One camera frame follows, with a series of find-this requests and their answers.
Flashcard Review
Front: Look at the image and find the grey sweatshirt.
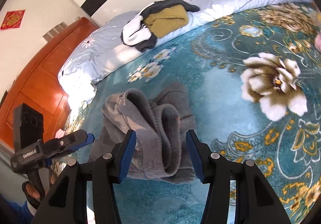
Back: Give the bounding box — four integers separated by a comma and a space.
89, 82, 196, 184

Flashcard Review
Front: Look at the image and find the blue sleeved left forearm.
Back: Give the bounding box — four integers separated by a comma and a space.
1, 194, 37, 224

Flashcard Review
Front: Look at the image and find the left hand with glove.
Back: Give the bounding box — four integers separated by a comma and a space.
22, 181, 41, 216

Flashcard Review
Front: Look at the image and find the orange wooden headboard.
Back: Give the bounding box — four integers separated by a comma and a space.
1, 17, 98, 151

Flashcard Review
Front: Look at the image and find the light blue floral quilt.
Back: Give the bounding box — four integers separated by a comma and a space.
57, 0, 312, 89

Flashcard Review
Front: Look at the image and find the teal floral blanket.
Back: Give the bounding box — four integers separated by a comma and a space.
65, 3, 320, 223

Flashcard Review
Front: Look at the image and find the black and white garment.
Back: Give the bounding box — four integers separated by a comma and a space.
120, 0, 200, 53

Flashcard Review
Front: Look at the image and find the mustard yellow knit sweater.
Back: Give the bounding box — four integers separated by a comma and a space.
144, 5, 189, 38

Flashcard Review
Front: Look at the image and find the red wall decoration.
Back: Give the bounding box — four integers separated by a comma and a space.
1, 10, 25, 30

